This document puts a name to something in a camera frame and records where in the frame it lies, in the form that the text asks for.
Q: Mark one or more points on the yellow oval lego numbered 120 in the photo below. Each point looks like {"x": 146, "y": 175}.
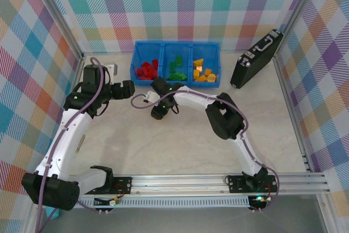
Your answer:
{"x": 212, "y": 77}

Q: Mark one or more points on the aluminium mounting rail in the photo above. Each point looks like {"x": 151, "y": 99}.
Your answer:
{"x": 177, "y": 185}

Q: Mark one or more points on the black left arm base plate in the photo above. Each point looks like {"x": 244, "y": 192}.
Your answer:
{"x": 124, "y": 186}

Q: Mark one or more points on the green rectangular lego brick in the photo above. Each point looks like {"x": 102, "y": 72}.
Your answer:
{"x": 172, "y": 67}

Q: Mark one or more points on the green sloped lego brick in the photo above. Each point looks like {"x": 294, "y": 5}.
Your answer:
{"x": 183, "y": 77}

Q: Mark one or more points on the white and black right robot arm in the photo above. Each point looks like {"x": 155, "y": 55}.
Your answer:
{"x": 196, "y": 98}

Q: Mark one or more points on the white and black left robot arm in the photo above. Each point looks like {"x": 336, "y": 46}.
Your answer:
{"x": 68, "y": 140}

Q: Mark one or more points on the yellow sloped lego brick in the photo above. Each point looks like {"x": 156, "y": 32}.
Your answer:
{"x": 201, "y": 79}
{"x": 197, "y": 74}

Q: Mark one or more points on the small printed card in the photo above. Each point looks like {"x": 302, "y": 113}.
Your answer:
{"x": 80, "y": 143}

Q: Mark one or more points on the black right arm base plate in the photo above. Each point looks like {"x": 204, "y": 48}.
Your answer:
{"x": 237, "y": 185}

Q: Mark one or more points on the teal block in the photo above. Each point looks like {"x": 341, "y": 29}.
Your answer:
{"x": 51, "y": 214}

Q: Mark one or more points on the aluminium frame side rail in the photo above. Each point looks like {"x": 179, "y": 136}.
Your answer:
{"x": 293, "y": 113}
{"x": 81, "y": 59}

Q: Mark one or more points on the yellow square lego brick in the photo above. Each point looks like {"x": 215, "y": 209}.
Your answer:
{"x": 198, "y": 68}
{"x": 207, "y": 71}

